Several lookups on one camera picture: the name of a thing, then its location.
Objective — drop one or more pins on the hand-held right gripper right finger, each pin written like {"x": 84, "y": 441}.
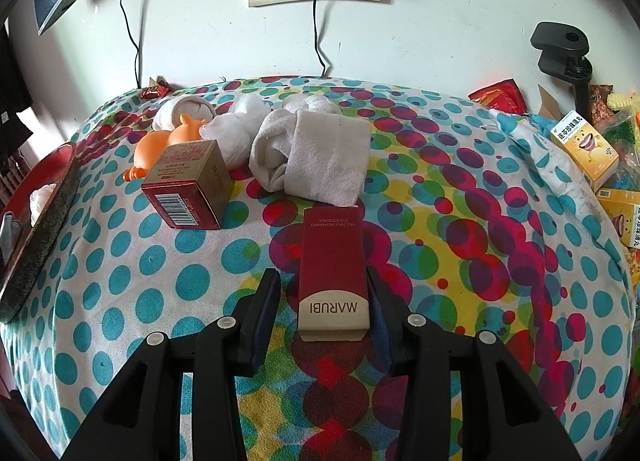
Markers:
{"x": 378, "y": 323}

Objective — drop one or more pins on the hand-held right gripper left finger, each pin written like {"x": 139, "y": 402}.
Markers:
{"x": 265, "y": 313}

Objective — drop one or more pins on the tall red cosmetics box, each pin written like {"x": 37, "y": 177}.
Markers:
{"x": 332, "y": 261}

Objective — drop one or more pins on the brown and red cube box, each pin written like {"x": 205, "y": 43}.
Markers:
{"x": 190, "y": 176}

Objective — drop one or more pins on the white towel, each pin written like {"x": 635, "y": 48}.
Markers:
{"x": 325, "y": 156}

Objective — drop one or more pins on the clear plastic bag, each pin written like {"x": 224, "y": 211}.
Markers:
{"x": 227, "y": 138}

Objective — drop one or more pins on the round red tray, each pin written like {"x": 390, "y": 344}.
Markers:
{"x": 45, "y": 251}

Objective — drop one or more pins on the polka dot blanket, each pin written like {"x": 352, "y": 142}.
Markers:
{"x": 450, "y": 251}

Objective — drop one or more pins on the orange toy pig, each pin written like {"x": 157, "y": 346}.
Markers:
{"x": 152, "y": 151}

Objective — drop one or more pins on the rolled white sock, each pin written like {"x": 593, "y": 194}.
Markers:
{"x": 185, "y": 108}

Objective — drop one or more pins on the red candy wrapper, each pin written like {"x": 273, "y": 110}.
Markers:
{"x": 155, "y": 90}

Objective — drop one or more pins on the white fluffy plastic bag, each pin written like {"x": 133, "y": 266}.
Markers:
{"x": 42, "y": 201}

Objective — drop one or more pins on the red snack packet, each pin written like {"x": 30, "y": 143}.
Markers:
{"x": 500, "y": 96}

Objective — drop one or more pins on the yellow cartoon carton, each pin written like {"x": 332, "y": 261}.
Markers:
{"x": 585, "y": 151}
{"x": 622, "y": 216}

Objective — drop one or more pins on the light blue cloth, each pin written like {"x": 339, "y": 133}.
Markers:
{"x": 7, "y": 236}

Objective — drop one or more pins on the brown cardboard piece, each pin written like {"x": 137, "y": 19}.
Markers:
{"x": 550, "y": 103}

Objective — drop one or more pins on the black desk clamp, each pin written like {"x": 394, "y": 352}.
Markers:
{"x": 560, "y": 41}

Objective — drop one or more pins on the dark hanging clothing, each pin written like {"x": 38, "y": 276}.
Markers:
{"x": 12, "y": 86}

